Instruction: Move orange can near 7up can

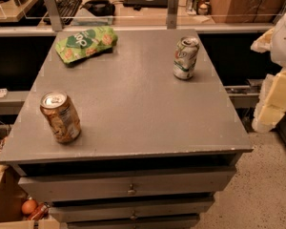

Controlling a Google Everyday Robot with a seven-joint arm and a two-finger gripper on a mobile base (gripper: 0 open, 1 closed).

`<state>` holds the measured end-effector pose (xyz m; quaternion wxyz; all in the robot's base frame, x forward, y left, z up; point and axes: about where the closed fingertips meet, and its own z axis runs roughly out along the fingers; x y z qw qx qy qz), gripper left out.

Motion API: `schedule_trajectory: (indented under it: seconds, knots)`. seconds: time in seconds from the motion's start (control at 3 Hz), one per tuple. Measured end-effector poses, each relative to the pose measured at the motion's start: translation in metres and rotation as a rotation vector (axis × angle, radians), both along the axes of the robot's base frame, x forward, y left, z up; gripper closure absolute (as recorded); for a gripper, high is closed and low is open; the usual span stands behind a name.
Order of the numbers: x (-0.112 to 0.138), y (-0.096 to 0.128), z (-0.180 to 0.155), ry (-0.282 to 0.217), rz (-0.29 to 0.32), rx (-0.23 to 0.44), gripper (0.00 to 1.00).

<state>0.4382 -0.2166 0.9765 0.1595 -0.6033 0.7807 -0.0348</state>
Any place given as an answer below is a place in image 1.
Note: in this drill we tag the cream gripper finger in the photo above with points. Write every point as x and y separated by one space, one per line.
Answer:
263 42
271 106

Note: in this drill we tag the orange soda can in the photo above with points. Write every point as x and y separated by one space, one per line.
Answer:
58 109

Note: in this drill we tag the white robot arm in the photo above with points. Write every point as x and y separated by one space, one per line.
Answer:
278 44

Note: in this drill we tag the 7up can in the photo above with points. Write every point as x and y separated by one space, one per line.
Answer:
185 56

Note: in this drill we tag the cans on back desk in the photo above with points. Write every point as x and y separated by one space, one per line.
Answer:
198 7

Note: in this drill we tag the black laptop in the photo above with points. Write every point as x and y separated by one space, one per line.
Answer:
146 3

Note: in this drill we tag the grey drawer cabinet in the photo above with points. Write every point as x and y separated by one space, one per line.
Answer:
134 115

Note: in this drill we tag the bottom grey drawer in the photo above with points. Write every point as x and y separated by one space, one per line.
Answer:
163 222

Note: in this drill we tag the grey drawer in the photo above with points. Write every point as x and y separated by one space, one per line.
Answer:
163 222
135 209
128 184

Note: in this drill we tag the black headphones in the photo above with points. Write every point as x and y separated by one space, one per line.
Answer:
100 7

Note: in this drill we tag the green chip bag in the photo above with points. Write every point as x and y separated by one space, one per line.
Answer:
86 43

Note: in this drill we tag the black keyboard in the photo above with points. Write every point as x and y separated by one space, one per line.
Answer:
67 9

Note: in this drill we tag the middle grey drawer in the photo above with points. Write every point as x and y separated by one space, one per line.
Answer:
135 209

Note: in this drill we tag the top grey drawer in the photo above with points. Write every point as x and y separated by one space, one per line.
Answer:
128 184

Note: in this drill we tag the red bottle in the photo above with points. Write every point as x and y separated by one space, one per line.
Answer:
41 211

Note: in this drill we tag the orange ball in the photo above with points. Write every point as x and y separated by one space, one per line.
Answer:
29 206

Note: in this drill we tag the right metal bracket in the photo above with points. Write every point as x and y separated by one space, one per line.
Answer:
172 14

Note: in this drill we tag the metal bracket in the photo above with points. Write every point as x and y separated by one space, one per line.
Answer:
54 16
172 14

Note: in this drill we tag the left metal bracket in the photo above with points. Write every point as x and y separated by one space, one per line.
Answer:
54 16

